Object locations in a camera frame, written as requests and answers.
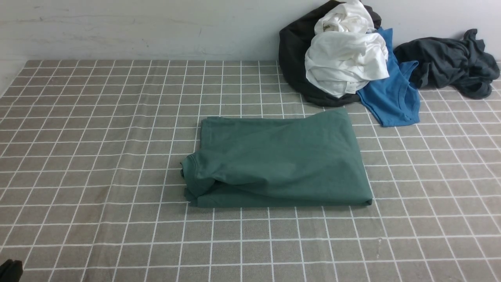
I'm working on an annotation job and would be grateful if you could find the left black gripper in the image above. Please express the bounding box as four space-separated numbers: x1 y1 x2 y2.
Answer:
0 259 23 282

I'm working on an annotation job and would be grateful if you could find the green long-sleeve top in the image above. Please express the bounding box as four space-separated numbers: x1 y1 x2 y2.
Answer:
181 108 373 208

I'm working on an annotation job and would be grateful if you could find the grey checkered tablecloth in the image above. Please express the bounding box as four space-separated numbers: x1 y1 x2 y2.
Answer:
0 60 501 282

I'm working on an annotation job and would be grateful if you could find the black garment under pile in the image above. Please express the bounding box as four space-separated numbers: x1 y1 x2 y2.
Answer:
278 0 382 107

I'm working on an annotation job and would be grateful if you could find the white crumpled shirt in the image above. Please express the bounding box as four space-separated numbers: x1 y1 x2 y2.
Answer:
305 0 389 98

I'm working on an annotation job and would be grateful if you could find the blue shirt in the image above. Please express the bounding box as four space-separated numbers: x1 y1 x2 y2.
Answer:
357 27 420 127

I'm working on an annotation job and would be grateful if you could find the dark grey crumpled garment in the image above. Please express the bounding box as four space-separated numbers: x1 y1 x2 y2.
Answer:
394 29 500 99

